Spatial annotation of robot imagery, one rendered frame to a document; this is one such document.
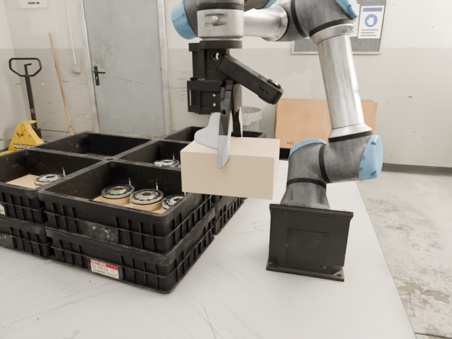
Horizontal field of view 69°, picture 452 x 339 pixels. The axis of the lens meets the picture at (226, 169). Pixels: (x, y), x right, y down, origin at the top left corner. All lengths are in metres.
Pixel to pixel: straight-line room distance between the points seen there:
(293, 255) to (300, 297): 0.11
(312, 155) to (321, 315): 0.42
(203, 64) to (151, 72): 3.67
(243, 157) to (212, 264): 0.51
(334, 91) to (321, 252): 0.43
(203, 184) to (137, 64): 3.79
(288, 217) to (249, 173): 0.36
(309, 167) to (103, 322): 0.65
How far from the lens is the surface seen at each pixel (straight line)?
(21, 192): 1.06
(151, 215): 0.78
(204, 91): 0.57
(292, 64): 3.87
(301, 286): 0.94
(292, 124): 3.75
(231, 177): 0.56
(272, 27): 0.94
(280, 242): 0.93
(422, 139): 4.17
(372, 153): 0.91
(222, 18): 0.55
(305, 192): 0.93
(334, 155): 0.94
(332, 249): 0.93
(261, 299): 0.89
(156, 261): 0.84
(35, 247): 1.15
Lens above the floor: 1.28
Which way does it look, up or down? 20 degrees down
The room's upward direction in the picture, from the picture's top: straight up
